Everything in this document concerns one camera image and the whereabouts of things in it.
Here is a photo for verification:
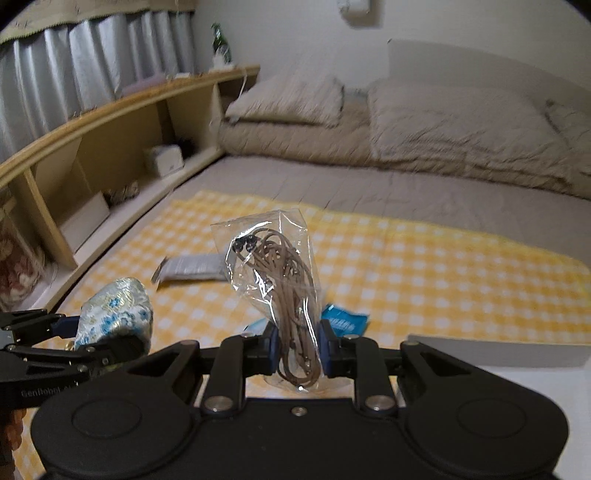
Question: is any blue plastic packet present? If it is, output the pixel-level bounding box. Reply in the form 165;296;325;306
321;304;369;337

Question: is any grey foil packet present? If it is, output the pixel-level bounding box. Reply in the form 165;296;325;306
151;254;226;284

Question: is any clear bag brown cord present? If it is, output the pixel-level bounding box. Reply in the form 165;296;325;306
209;208;325;394

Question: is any blue floral brocade pouch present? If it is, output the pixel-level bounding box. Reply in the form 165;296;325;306
73;277;153;355

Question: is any yellow white checkered blanket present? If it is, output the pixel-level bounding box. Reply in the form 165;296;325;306
8;189;591;480

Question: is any wooden bedside shelf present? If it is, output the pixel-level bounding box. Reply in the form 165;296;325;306
1;65;260;311

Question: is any white tissue box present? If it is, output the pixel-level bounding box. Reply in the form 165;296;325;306
144;145;184;178

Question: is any white storage box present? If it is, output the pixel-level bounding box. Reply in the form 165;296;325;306
408;335;591;479

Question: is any folded brown duvet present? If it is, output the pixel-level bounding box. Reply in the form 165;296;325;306
217;102;590;199

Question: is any grey bed sheet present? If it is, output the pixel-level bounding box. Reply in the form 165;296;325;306
172;156;591;264

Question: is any small fluffy beige pillow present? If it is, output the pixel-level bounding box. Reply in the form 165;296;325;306
225;73;344;127

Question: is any large beige quilted pillow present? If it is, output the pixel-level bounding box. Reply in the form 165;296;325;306
368;80;572;193

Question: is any grey curtain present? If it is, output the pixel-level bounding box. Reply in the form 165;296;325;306
1;11;198;160

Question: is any white headboard panel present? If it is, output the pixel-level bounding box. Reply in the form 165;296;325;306
388;39;590;114

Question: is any green glass bottle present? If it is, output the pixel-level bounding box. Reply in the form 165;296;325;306
211;23;232;68

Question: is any right beige quilted pillow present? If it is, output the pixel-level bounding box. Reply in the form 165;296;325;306
545;100;591;177

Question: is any white air conditioner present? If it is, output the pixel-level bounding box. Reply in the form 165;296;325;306
337;0;372;16

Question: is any white charger cable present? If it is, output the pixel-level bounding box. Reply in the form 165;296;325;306
207;67;261;135

